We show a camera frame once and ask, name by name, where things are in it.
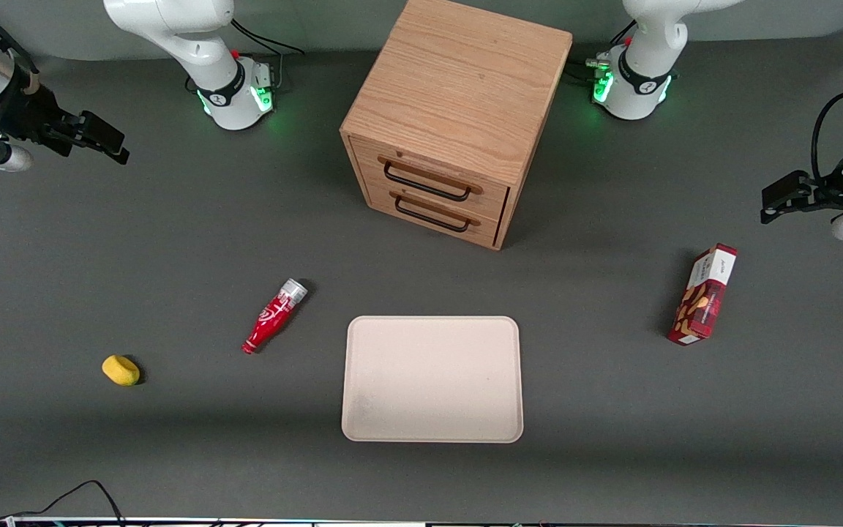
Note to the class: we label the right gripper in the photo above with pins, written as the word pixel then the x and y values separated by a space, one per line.
pixel 29 116

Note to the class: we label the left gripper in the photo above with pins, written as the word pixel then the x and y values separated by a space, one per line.
pixel 819 195

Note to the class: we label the red coke bottle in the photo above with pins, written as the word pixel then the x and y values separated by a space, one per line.
pixel 275 316

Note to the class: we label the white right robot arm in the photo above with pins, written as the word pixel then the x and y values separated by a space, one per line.
pixel 202 44

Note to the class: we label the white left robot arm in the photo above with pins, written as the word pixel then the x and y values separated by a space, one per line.
pixel 641 73

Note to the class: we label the beige rectangular tray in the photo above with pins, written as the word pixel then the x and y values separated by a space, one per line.
pixel 432 380

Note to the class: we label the red cookie box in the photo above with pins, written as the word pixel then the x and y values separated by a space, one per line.
pixel 703 296

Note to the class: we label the yellow sponge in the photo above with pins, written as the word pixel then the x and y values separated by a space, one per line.
pixel 121 369

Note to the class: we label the wooden drawer cabinet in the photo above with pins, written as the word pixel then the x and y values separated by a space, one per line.
pixel 465 80

